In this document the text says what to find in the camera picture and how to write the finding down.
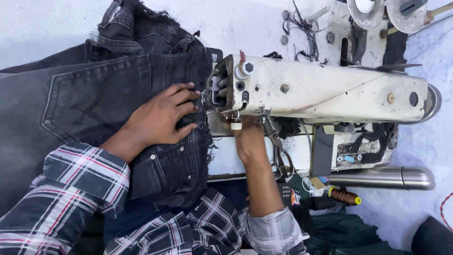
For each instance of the person's right hand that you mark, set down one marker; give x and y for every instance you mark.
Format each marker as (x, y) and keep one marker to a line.
(247, 140)

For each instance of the person's left hand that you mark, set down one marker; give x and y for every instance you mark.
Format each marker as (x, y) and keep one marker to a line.
(155, 117)

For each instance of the dark grey denim jeans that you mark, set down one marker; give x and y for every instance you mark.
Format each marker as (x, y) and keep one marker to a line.
(88, 106)

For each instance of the metal scissors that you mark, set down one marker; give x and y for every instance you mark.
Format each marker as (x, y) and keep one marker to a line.
(278, 152)

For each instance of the small black box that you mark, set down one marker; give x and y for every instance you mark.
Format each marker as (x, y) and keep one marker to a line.
(289, 194)

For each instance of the white industrial sewing machine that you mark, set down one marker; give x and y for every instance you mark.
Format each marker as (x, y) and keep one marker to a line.
(318, 95)

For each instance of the brown thread spool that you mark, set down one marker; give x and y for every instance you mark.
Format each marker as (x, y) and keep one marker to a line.
(345, 197)

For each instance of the tangle of dark thread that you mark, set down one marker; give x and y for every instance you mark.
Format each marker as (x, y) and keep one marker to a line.
(304, 32)

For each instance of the dark green cloth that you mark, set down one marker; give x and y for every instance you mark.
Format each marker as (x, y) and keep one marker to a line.
(346, 233)

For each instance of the stainless steel flask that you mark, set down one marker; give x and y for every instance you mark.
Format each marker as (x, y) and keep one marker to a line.
(382, 178)

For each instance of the black fabric strip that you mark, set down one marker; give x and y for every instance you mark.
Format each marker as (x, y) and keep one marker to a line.
(394, 48)

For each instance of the metal bobbin winder disc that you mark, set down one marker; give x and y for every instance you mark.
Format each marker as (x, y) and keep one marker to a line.
(366, 12)
(407, 16)

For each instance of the black cloth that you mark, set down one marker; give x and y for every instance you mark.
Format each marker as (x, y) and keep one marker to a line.
(433, 237)

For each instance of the white thread stand post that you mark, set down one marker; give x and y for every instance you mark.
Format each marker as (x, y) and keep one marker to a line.
(316, 15)

